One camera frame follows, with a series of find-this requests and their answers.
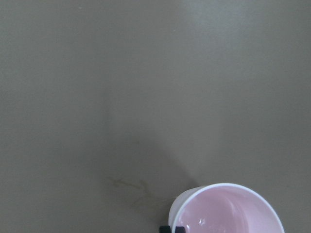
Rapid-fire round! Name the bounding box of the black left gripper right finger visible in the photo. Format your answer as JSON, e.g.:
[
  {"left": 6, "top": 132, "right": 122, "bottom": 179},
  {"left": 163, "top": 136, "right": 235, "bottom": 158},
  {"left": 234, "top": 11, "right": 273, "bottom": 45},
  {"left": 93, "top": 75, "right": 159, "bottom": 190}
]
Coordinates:
[{"left": 175, "top": 226, "right": 186, "bottom": 233}]

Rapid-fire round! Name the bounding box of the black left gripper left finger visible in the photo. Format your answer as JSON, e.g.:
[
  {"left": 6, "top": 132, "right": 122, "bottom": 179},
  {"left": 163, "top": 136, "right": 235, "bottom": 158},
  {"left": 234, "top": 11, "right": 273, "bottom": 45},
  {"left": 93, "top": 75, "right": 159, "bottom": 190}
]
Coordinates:
[{"left": 159, "top": 226, "right": 171, "bottom": 233}]

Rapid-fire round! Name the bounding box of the pink plastic cup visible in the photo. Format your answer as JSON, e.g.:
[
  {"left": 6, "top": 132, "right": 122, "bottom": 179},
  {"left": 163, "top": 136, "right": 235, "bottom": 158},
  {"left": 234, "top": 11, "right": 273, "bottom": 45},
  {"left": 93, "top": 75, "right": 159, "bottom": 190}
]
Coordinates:
[{"left": 168, "top": 183, "right": 284, "bottom": 233}]

